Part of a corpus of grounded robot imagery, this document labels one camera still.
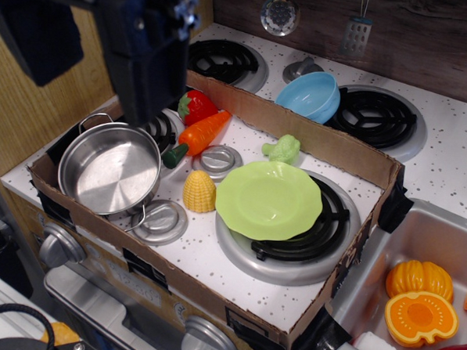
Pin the orange toy pumpkin half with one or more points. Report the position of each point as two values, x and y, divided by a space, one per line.
414 319

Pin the orange toy below stove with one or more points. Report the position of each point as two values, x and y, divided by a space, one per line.
64 335

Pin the silver toy sink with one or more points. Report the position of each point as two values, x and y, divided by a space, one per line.
428 233

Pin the light green plastic plate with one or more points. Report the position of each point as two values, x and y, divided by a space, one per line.
269 200

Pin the hanging silver strainer ladle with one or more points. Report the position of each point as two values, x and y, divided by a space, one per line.
280 17

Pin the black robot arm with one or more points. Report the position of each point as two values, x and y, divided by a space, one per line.
145 44

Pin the red toy strawberry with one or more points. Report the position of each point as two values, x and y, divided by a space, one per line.
194 106

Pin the silver stovetop knob back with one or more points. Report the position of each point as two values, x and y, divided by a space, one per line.
300 68

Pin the silver front oven knob right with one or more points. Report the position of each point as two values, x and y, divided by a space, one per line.
201 334

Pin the brown cardboard fence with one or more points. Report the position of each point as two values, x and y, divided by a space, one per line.
193 275

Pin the silver stovetop knob front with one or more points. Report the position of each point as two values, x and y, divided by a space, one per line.
160 223

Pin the front right black burner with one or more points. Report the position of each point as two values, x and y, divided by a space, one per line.
304 259

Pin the front left black burner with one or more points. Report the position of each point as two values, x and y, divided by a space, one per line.
165 129

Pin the silver metal pot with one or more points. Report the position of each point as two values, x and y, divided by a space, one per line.
111 168

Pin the light blue plastic bowl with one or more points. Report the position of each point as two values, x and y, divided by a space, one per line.
315 96

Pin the silver stovetop knob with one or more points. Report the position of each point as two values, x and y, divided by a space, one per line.
160 223
300 68
217 161

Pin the orange toy carrot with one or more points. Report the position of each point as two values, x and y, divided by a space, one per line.
196 138

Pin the black burner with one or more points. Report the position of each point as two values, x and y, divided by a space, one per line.
304 259
230 62
383 119
165 129

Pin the silver oven knob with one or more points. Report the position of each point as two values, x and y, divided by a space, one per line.
201 334
59 247

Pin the silver stovetop knob centre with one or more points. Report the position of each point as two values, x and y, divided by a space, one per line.
217 161

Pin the orange toy pumpkin whole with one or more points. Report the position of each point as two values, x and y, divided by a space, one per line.
415 276

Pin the back right black burner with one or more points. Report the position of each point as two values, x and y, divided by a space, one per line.
383 119

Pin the green toy broccoli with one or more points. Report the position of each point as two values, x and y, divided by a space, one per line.
286 150

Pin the silver front oven knob left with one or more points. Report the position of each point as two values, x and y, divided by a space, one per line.
59 247

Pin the yellow toy corn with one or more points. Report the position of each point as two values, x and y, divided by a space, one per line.
199 193

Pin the back left black burner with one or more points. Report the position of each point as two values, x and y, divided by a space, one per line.
230 62

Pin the silver oven door handle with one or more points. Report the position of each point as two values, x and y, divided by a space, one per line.
106 317

